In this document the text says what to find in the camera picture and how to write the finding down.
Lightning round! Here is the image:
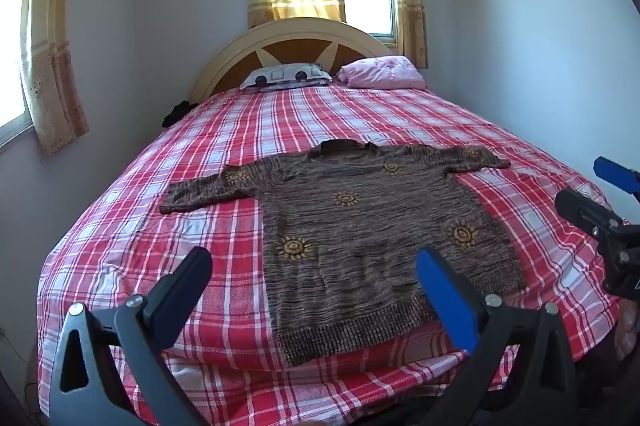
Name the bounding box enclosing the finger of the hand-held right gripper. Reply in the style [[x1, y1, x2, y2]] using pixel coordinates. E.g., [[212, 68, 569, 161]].
[[593, 157, 640, 198], [555, 189, 626, 238]]

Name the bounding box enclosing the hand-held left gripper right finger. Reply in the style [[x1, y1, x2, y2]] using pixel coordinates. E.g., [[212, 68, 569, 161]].
[[416, 247, 581, 426]]

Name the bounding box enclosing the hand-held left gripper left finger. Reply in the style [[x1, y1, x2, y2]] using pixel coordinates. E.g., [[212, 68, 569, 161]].
[[47, 247, 213, 426]]

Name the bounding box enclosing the brown knitted sweater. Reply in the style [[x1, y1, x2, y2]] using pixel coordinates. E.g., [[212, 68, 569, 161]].
[[159, 140, 527, 369]]

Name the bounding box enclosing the person's right hand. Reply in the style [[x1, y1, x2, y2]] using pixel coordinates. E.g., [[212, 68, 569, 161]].
[[617, 300, 640, 363]]

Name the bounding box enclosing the bed with red plaid sheet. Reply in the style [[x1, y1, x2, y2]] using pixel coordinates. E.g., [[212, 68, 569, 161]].
[[36, 83, 636, 426]]

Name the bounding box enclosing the dark cloth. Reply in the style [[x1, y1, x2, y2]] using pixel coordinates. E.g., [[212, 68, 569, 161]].
[[162, 101, 199, 129]]

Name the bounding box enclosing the dark flat cushion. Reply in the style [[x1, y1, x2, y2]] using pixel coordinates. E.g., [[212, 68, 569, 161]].
[[259, 80, 332, 93]]

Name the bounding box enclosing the pink pillow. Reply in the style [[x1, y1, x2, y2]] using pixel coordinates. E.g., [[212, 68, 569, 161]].
[[336, 55, 428, 91]]

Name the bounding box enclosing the white patterned pillow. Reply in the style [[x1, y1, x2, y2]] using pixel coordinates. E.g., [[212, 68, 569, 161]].
[[240, 62, 333, 91]]

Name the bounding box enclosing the yellow side window curtain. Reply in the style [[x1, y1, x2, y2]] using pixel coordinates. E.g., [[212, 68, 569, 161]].
[[20, 0, 91, 158]]

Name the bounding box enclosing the cream and brown headboard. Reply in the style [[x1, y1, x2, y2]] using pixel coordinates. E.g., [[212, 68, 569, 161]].
[[187, 17, 397, 104]]

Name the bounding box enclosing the side window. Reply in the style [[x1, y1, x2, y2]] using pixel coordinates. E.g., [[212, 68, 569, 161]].
[[0, 0, 40, 148]]

